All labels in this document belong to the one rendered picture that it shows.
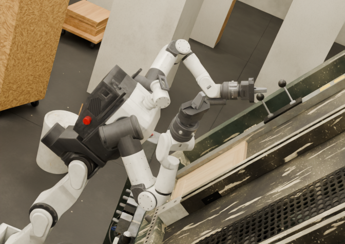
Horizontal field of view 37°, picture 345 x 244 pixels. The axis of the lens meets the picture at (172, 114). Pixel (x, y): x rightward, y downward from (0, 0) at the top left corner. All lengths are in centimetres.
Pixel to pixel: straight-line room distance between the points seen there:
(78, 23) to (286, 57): 234
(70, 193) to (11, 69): 183
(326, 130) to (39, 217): 135
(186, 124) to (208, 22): 553
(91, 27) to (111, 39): 122
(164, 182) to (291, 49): 416
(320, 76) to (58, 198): 137
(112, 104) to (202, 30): 529
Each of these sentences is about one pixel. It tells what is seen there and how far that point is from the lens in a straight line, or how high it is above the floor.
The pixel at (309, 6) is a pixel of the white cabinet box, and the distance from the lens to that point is 585.
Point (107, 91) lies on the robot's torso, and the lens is 212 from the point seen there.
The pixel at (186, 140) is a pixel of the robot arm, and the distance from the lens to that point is 185.
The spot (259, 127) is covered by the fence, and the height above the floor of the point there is 132.
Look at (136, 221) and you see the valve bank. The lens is 254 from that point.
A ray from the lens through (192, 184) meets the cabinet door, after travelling 248.
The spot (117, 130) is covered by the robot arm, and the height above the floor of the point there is 133.
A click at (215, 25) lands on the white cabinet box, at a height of 31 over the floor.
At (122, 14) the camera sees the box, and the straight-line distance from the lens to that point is 467.
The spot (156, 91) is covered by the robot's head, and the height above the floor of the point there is 143.
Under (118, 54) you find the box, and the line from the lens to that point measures 478.
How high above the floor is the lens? 234
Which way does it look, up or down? 27 degrees down
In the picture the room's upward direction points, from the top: 22 degrees clockwise
